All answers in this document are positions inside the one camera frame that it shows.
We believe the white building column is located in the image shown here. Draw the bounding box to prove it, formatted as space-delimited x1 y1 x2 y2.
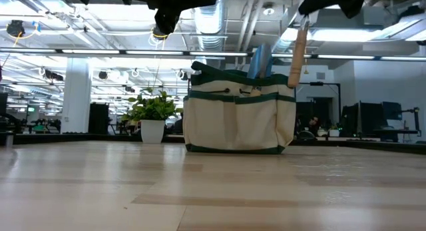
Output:
61 57 93 134

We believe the black yellow ceiling cord reel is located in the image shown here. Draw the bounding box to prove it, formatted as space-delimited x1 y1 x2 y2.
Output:
5 19 27 39
150 24 170 42

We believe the small black desk monitor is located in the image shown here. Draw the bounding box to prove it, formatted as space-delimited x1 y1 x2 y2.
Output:
381 101 403 121

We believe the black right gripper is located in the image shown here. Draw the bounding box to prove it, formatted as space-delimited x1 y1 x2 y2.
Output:
298 0 367 19

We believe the steel hand fork wooden handle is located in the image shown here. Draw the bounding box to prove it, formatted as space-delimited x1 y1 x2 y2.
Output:
288 14 311 89

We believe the corrugated silver ventilation duct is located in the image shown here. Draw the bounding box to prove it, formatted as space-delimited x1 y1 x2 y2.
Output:
191 0 229 62

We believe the person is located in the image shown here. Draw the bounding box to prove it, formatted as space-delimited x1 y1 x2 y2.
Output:
306 116 323 137

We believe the large black desk monitor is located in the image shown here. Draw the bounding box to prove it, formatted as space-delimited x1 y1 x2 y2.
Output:
341 103 383 138

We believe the cream green canvas garden bag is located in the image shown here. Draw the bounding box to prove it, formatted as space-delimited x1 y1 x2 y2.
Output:
182 60 297 155

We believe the long ceiling light strip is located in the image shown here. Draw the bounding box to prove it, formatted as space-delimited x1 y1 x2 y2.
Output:
0 47 426 62

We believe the black metal rack frame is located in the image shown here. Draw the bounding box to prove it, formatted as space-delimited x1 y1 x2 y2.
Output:
298 81 342 138

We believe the green plant in white pot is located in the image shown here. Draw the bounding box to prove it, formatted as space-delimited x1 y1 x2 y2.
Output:
121 87 184 144

